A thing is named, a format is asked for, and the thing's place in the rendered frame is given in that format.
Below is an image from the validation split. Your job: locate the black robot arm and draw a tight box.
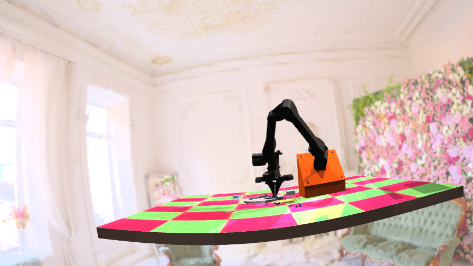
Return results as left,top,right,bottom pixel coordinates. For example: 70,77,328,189
252,99,328,181

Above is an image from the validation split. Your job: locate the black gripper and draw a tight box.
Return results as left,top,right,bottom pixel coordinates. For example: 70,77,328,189
255,164,294,196

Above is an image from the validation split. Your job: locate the white round tray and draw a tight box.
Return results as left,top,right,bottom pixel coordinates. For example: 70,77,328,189
243,195,283,204

